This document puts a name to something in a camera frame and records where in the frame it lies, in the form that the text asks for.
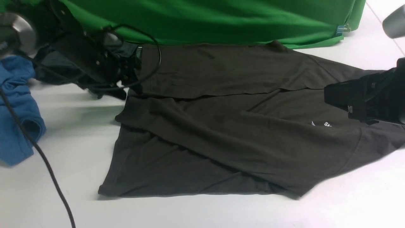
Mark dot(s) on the gray long-sleeved shirt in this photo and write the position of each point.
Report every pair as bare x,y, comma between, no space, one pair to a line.
240,119

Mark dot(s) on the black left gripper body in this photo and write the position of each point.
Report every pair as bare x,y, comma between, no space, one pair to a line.
103,67

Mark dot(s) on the green backdrop cloth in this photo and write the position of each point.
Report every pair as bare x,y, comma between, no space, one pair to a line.
296,24

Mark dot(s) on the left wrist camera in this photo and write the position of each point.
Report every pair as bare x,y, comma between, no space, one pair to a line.
108,39

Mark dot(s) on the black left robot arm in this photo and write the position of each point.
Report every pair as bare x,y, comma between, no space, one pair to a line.
50,36

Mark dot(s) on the blue binder clip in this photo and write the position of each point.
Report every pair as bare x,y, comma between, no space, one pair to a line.
343,29

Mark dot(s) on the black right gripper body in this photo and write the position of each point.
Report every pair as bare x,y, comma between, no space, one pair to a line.
372,98

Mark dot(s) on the dark teal crumpled garment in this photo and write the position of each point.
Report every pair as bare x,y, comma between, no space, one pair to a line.
52,68

